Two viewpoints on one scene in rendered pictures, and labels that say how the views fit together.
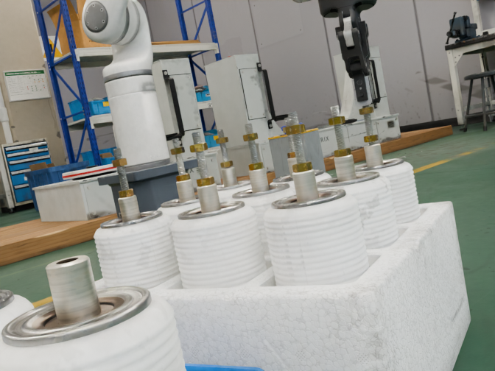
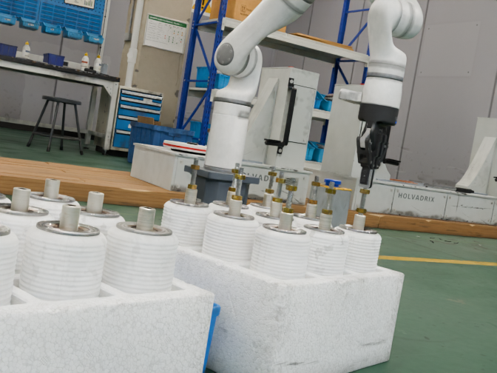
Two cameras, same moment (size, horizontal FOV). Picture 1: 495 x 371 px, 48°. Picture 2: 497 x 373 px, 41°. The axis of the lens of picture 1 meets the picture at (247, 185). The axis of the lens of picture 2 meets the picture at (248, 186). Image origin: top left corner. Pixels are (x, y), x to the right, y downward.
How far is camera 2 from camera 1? 0.60 m
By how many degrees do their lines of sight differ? 10
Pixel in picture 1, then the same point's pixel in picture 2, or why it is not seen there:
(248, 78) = not seen: hidden behind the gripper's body
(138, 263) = (182, 229)
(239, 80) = not seen: hidden behind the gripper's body
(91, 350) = (144, 239)
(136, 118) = (226, 134)
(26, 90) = (162, 38)
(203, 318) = (203, 271)
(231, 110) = (344, 137)
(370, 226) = (322, 260)
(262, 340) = (227, 293)
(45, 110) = (172, 65)
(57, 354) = (133, 236)
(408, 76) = not seen: outside the picture
